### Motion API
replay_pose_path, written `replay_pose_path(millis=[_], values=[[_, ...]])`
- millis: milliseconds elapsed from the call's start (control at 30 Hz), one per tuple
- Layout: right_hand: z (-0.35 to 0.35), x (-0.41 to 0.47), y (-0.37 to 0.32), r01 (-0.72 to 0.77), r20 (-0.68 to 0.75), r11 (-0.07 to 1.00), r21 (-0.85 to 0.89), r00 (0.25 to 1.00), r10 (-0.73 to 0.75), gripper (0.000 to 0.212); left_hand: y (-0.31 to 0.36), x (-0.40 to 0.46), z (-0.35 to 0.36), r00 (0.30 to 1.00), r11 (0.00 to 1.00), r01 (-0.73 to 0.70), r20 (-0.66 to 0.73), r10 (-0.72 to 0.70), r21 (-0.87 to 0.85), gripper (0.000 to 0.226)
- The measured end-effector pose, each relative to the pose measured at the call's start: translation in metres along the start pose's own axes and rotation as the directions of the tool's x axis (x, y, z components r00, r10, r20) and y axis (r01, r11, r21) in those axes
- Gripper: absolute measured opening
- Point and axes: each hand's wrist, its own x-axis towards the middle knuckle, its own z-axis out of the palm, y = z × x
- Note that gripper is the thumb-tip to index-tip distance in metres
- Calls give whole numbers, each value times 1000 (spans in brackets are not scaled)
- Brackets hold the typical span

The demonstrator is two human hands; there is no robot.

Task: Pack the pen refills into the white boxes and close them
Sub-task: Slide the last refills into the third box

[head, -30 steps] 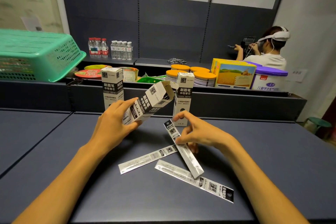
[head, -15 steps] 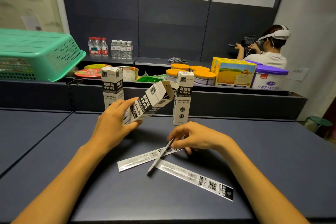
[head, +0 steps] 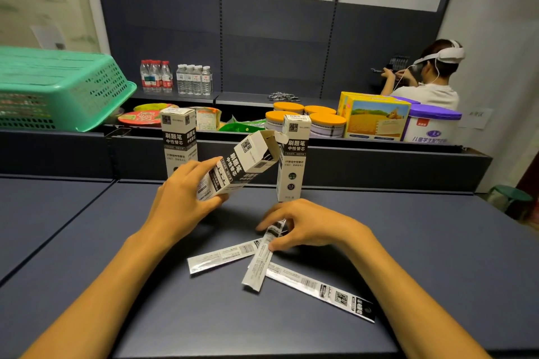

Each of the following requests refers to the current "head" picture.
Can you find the group of white label bottles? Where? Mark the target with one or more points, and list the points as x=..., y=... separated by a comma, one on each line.
x=194, y=79

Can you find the orange lid can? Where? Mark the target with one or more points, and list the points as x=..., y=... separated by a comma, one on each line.
x=276, y=121
x=289, y=107
x=320, y=110
x=327, y=125

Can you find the group of red label bottles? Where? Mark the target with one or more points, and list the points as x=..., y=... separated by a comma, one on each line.
x=156, y=75

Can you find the yellow lid noodle bowl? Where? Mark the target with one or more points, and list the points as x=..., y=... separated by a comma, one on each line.
x=153, y=107

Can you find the person's right thumb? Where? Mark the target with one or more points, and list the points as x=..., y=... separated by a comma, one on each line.
x=283, y=244

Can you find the person's right hand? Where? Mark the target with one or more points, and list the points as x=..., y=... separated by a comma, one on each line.
x=320, y=224

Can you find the dark blue shelf tray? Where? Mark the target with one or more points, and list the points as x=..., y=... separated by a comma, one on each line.
x=370, y=165

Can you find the white paper wall label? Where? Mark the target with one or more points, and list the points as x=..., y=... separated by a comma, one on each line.
x=478, y=118

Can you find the person's left hand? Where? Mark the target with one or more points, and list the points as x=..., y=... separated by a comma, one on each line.
x=177, y=203

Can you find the black hook rack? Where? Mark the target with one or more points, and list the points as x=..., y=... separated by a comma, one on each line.
x=398, y=63

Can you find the white pen refill packet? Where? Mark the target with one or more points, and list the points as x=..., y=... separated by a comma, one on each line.
x=223, y=255
x=260, y=262

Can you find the dark blue shelving back panel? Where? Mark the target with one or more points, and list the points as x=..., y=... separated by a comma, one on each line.
x=269, y=34

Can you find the green snack packet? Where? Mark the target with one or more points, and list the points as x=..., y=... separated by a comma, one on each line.
x=242, y=126

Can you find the person's right forearm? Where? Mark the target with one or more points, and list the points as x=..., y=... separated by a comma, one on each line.
x=404, y=300

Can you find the yellow picture carton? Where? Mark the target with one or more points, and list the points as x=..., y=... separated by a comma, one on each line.
x=358, y=96
x=377, y=119

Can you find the white black refill box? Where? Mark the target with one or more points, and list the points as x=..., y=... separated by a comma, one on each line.
x=242, y=165
x=292, y=156
x=179, y=138

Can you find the white headset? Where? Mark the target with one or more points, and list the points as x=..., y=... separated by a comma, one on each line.
x=448, y=55

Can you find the white paper sheet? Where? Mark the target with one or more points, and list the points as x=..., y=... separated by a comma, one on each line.
x=48, y=37

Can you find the green stool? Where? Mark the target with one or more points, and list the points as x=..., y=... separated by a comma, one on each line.
x=511, y=194

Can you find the white snack packet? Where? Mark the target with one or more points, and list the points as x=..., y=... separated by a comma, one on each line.
x=207, y=119

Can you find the green plastic basket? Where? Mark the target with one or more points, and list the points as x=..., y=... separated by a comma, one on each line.
x=54, y=89

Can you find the purple lid white tub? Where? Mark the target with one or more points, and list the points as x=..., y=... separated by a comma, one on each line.
x=431, y=125
x=406, y=99

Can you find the person's left forearm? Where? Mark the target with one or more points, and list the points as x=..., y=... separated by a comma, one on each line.
x=101, y=300

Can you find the person's left thumb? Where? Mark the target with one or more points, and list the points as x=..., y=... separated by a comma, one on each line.
x=212, y=202

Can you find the black-ended pen refill packet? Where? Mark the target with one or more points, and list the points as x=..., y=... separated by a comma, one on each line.
x=324, y=291

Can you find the closed white black refill box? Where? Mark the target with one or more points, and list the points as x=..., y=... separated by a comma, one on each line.
x=292, y=156
x=179, y=138

